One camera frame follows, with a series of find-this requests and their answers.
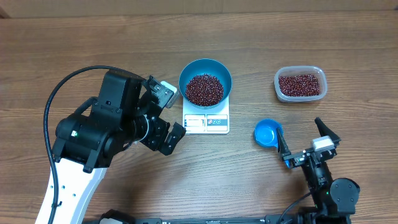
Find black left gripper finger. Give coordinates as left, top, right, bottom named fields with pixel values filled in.
left=159, top=123, right=186, bottom=156
left=143, top=75, right=162, bottom=100

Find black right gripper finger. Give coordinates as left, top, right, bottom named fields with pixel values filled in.
left=315, top=117, right=341, bottom=146
left=277, top=128, right=291, bottom=161

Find blue plastic measuring scoop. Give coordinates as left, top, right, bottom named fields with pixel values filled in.
left=253, top=118, right=292, bottom=169

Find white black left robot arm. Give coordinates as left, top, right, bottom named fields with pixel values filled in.
left=36, top=66, right=186, bottom=223

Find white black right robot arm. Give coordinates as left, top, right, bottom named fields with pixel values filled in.
left=276, top=118, right=360, bottom=223

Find white digital kitchen scale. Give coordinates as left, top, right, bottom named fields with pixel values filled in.
left=182, top=97, right=230, bottom=134

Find red beans in bowl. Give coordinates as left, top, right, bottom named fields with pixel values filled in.
left=185, top=73, right=224, bottom=106

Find blue metal bowl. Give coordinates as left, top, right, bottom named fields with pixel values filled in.
left=178, top=58, right=233, bottom=109

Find red beans in container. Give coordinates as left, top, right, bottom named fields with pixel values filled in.
left=278, top=74, right=320, bottom=96

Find clear plastic bean container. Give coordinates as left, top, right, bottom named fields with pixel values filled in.
left=274, top=65, right=328, bottom=103

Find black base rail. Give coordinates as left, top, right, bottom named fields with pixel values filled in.
left=82, top=208, right=352, bottom=224

